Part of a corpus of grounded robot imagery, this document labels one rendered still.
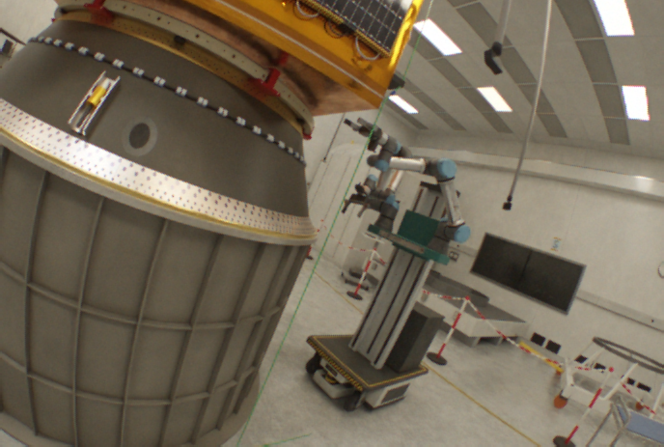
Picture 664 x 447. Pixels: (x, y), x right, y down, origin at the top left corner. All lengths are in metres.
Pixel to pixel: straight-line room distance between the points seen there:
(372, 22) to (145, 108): 0.84
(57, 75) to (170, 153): 0.50
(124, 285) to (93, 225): 0.20
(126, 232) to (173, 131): 0.33
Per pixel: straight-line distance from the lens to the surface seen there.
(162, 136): 0.97
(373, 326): 2.53
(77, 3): 1.45
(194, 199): 0.93
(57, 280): 1.04
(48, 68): 1.21
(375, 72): 1.23
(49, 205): 0.98
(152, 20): 1.18
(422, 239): 2.27
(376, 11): 1.26
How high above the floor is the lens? 1.35
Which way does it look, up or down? 1 degrees up
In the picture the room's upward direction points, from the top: 23 degrees clockwise
